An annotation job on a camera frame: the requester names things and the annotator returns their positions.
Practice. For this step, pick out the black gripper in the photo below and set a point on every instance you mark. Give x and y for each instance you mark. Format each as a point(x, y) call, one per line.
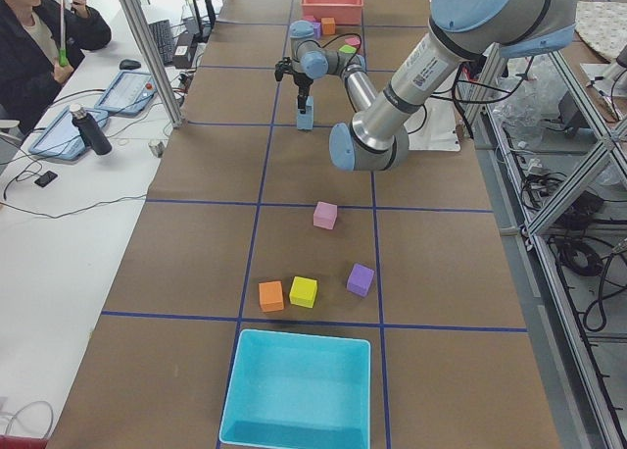
point(302, 82)

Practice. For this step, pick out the light blue foam block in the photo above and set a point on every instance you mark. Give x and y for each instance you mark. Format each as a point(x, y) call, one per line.
point(304, 121)
point(310, 105)

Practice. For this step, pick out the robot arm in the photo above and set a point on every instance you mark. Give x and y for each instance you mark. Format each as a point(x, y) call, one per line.
point(458, 30)

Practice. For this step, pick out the purple foam block right side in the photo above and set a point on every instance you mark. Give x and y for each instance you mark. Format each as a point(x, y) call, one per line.
point(317, 30)

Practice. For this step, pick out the purple foam block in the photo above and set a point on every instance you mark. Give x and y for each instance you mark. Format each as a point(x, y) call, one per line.
point(360, 279)
point(317, 30)

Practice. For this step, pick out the orange foam block right side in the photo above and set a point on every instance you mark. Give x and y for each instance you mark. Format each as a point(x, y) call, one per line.
point(328, 26)

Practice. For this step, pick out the orange foam block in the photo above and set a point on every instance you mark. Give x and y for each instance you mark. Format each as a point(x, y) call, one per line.
point(271, 297)
point(328, 26)

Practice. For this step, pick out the green foam block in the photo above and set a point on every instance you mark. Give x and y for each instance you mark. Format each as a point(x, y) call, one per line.
point(348, 49)

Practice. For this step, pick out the red foam block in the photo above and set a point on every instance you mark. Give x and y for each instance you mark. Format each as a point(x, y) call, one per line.
point(353, 41)

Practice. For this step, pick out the pink plastic tray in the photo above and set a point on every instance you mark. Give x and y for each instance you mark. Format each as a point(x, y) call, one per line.
point(344, 12)

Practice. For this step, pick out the black keyboard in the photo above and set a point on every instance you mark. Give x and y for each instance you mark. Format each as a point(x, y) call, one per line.
point(161, 32)

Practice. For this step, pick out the light pink foam block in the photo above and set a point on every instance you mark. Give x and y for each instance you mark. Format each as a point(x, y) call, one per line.
point(325, 215)

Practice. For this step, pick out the black computer mouse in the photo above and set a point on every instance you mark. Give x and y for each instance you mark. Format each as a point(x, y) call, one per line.
point(129, 65)

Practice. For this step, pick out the tape roll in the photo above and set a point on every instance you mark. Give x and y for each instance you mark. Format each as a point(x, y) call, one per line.
point(157, 148)

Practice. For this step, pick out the teach pendant far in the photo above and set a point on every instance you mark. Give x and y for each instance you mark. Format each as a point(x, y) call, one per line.
point(128, 94)

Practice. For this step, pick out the teach pendant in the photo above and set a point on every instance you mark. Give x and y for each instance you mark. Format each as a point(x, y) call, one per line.
point(128, 94)
point(62, 139)

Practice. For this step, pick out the black water bottle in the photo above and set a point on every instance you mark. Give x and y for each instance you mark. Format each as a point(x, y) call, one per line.
point(89, 130)

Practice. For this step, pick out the purple foam block left side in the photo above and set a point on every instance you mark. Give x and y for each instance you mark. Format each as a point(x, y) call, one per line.
point(360, 279)

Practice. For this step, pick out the yellow foam block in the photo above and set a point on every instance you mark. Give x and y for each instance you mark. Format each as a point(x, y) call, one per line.
point(303, 291)

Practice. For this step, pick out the orange foam block left side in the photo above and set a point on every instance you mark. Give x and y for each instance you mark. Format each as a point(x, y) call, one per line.
point(271, 297)

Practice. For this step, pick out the teach pendant near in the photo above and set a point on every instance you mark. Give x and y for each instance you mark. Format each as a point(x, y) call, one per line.
point(62, 139)

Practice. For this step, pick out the seated person in black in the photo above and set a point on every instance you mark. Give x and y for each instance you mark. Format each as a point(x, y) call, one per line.
point(42, 44)

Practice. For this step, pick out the black smartphone on table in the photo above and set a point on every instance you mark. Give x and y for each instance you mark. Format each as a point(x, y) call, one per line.
point(45, 179)

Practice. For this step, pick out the blue plastic bin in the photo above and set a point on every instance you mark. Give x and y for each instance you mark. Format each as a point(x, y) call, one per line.
point(292, 390)

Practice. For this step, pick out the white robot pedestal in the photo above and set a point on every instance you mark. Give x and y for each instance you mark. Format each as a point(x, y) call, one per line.
point(434, 128)

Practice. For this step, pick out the aluminium frame post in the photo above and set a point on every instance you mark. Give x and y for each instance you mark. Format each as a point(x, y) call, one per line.
point(143, 37)

